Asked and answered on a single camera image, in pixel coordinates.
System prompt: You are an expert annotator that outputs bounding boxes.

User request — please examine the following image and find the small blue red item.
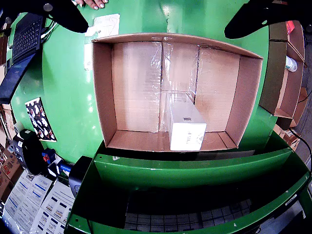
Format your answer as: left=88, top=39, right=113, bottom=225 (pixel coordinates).
left=41, top=148, right=57, bottom=164

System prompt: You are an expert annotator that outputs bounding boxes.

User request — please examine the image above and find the thin white cable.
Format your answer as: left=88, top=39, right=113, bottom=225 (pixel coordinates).
left=40, top=20, right=59, bottom=40

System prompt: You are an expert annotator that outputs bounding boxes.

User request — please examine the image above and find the black oval device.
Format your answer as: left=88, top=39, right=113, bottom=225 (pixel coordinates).
left=21, top=136, right=45, bottom=176

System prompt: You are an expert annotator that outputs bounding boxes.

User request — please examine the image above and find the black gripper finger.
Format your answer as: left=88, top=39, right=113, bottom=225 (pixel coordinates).
left=223, top=0, right=312, bottom=39
left=0, top=0, right=89, bottom=34

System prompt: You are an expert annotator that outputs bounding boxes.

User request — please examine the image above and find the printed paper sheet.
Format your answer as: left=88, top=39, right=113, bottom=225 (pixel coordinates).
left=30, top=181, right=76, bottom=234
left=4, top=170, right=53, bottom=230

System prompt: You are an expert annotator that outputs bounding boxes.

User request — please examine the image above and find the scribbled white paper piece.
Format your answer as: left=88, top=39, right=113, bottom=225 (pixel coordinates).
left=83, top=13, right=120, bottom=72

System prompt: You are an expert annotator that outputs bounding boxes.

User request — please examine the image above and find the red printed cardboard box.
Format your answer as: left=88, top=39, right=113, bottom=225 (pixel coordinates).
left=0, top=148, right=21, bottom=203

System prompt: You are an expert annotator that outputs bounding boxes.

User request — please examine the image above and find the black white patterned card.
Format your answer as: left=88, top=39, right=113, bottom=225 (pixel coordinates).
left=24, top=97, right=58, bottom=142

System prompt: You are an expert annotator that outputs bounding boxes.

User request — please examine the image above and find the black plastic device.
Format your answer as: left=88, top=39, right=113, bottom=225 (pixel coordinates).
left=68, top=156, right=94, bottom=198

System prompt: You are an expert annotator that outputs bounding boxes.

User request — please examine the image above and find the divided cardboard box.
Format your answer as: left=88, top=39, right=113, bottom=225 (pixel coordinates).
left=258, top=20, right=309, bottom=127

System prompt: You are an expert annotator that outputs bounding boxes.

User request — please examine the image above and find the shallow cardboard tray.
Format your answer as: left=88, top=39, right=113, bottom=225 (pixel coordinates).
left=91, top=32, right=264, bottom=153

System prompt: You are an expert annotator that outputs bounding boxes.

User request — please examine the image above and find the person's left hand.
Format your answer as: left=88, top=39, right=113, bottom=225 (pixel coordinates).
left=72, top=0, right=109, bottom=10

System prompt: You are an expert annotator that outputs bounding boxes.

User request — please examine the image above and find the white tall product box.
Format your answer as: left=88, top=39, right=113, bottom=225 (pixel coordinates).
left=165, top=92, right=207, bottom=151

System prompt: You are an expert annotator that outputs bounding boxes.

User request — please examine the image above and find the white bottle teal label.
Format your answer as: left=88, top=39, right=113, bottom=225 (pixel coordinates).
left=285, top=55, right=298, bottom=73

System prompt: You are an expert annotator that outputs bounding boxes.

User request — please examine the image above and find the thick black hanging cable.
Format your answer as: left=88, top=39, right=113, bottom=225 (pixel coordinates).
left=289, top=126, right=312, bottom=171

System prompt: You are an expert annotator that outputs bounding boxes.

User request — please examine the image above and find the green metal shelf rack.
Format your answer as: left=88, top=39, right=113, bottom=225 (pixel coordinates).
left=64, top=140, right=312, bottom=234

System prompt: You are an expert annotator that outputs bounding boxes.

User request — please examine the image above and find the black laptop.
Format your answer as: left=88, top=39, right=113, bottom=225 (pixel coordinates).
left=0, top=13, right=46, bottom=105

